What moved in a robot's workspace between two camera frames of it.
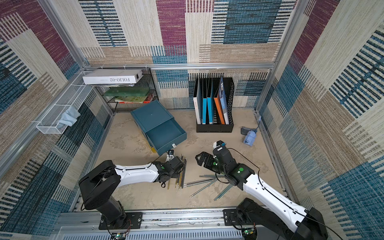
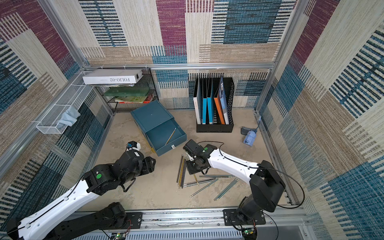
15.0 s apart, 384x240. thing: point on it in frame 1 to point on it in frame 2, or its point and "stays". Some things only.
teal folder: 207,93 stays
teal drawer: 166,135 stays
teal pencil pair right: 223,192 stays
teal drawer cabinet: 160,128 stays
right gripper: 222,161 to 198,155
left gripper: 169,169 to 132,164
